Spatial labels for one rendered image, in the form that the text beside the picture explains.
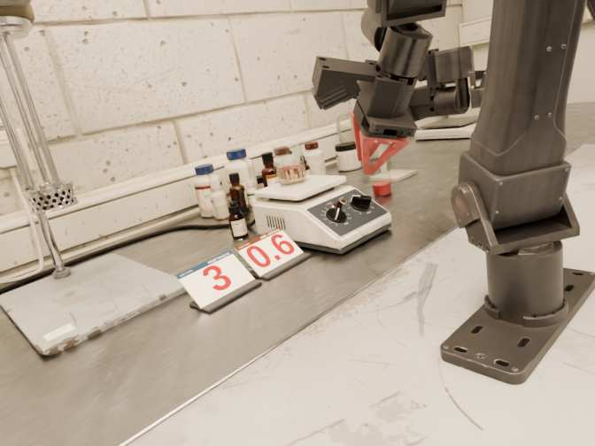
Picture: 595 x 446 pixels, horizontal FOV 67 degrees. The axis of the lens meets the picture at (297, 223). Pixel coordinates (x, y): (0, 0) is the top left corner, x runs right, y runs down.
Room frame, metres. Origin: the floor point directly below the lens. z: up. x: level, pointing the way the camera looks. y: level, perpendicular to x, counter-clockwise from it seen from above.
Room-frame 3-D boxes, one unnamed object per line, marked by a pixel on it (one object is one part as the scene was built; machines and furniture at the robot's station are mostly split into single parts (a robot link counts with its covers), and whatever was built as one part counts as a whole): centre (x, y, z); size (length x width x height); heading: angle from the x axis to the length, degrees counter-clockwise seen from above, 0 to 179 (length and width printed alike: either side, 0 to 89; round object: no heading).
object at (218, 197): (0.97, 0.16, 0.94); 0.03 x 0.03 x 0.09
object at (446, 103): (0.92, -0.35, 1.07); 0.07 x 0.06 x 0.07; 37
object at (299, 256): (0.63, 0.04, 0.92); 0.09 x 0.06 x 0.04; 133
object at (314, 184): (0.75, -0.02, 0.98); 0.12 x 0.12 x 0.01; 40
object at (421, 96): (0.97, -0.31, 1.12); 0.07 x 0.06 x 0.11; 127
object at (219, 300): (0.56, 0.12, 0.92); 0.09 x 0.06 x 0.04; 133
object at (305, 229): (0.73, -0.03, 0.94); 0.22 x 0.13 x 0.08; 40
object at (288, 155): (0.76, -0.01, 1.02); 0.06 x 0.05 x 0.08; 50
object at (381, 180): (0.92, -0.19, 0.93); 0.04 x 0.04 x 0.06
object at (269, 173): (1.08, 0.04, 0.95); 0.04 x 0.04 x 0.11
